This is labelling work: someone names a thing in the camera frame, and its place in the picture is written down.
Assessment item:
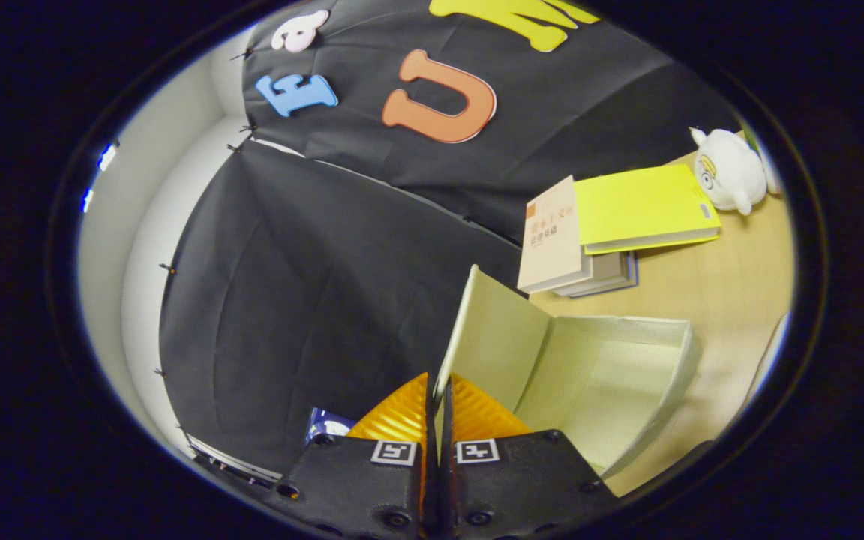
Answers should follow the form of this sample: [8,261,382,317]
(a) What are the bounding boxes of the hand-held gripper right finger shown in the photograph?
[438,373,620,540]

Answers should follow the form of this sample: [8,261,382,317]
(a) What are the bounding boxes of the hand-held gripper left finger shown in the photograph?
[263,373,434,540]

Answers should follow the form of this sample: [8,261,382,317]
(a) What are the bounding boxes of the pale green storage box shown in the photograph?
[432,264,703,481]

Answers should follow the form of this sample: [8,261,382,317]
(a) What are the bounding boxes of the blue glossy object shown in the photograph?
[306,407,358,445]

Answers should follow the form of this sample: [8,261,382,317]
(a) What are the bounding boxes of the black backdrop cloth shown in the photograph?
[158,0,740,477]

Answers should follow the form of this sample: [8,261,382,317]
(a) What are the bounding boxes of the beige book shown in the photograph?
[517,175,590,295]

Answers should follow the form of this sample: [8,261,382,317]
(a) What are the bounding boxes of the yellow book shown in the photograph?
[573,163,722,256]

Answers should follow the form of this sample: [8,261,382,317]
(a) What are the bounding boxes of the white plush toy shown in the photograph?
[689,126,770,217]

